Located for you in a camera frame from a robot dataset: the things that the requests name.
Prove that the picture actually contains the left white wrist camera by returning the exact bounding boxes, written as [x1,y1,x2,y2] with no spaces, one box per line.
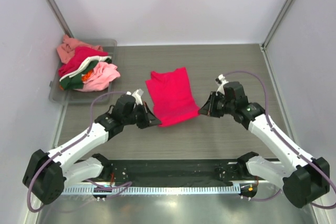
[126,89,144,105]

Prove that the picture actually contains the magenta t shirt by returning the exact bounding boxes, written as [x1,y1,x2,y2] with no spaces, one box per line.
[145,67,199,127]

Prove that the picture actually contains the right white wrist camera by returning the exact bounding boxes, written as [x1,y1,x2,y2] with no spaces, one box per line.
[215,74,228,95]

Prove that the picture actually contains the light pink t shirt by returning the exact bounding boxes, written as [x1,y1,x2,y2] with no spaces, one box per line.
[76,62,121,92]

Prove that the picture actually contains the salmon pink t shirt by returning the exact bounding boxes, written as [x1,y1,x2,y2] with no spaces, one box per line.
[56,35,103,64]

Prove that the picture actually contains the purple cable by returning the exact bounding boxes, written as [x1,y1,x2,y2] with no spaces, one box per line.
[27,91,133,213]
[225,70,336,209]

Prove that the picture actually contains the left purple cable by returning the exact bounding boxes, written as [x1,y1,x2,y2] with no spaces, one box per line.
[27,91,133,213]

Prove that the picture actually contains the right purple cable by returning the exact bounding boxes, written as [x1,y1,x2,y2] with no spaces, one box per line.
[225,70,336,209]

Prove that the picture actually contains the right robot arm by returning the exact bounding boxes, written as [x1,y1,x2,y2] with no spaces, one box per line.
[198,77,330,208]

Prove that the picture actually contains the white slotted cable duct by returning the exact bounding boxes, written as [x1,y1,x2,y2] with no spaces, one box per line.
[62,184,240,196]

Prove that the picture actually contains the right aluminium table rail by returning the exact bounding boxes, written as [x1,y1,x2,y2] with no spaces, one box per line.
[259,44,297,143]

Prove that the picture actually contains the aluminium frame post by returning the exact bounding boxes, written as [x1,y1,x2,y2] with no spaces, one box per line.
[260,0,295,51]
[46,0,73,37]

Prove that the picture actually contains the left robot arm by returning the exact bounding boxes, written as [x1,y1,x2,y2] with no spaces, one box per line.
[23,90,162,212]

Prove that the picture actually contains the left aluminium frame post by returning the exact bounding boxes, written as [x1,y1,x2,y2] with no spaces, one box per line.
[46,0,73,37]

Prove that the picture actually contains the green white t shirt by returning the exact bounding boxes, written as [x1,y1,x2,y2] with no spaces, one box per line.
[58,56,112,90]

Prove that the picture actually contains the grey plastic tray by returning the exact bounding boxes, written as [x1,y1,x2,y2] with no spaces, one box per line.
[49,38,118,104]

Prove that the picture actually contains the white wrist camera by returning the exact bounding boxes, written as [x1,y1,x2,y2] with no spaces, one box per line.
[126,89,144,105]
[215,74,228,95]

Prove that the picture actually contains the orange garment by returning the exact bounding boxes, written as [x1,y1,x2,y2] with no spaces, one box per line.
[81,69,93,82]

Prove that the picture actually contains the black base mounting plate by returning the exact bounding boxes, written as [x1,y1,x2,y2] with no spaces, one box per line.
[108,159,258,187]

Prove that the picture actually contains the right aluminium frame post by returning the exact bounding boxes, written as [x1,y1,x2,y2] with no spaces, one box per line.
[260,0,295,51]

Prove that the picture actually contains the crimson t shirt in tray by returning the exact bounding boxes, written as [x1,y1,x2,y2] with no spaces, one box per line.
[58,47,108,77]

